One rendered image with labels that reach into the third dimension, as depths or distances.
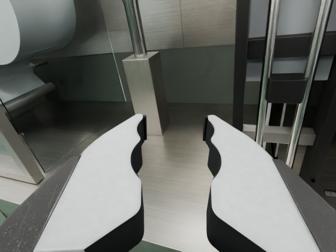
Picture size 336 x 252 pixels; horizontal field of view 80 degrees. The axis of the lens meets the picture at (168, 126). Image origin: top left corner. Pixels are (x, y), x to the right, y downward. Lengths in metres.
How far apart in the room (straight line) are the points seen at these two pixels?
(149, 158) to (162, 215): 0.21
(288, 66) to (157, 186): 0.39
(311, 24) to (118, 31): 0.73
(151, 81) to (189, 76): 0.28
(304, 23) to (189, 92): 0.60
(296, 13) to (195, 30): 0.50
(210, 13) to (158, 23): 0.20
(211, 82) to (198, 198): 0.51
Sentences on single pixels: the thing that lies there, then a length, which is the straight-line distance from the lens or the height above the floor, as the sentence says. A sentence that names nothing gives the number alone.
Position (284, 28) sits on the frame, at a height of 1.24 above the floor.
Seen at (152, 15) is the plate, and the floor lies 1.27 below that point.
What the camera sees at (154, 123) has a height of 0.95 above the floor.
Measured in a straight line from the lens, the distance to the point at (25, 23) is 0.72.
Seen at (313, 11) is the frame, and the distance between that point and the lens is 0.38.
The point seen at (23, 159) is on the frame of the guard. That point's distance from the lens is 0.68.
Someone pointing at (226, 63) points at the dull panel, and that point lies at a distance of 0.84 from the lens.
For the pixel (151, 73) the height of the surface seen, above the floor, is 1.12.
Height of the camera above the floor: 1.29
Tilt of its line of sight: 31 degrees down
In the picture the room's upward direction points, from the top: 9 degrees counter-clockwise
